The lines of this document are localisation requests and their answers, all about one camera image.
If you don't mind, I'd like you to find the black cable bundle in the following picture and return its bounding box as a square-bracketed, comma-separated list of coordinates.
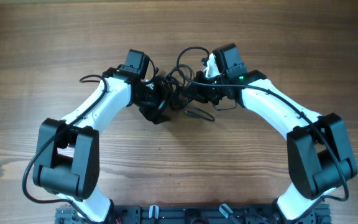
[154, 63, 216, 122]

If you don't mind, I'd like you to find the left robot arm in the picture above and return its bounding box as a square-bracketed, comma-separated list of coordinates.
[24, 50, 169, 223]

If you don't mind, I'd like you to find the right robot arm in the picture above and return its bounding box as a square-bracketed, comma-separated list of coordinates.
[183, 43, 357, 223]

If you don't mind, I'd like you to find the camera black cable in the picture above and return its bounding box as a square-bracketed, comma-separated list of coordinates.
[175, 46, 350, 218]
[22, 74, 110, 224]

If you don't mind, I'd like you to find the right camera black cable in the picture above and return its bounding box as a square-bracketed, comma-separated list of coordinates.
[175, 46, 350, 218]

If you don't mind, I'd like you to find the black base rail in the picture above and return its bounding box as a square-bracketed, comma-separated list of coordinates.
[55, 204, 332, 224]

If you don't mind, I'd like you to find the left camera black cable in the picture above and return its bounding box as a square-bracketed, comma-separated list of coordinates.
[22, 74, 110, 224]

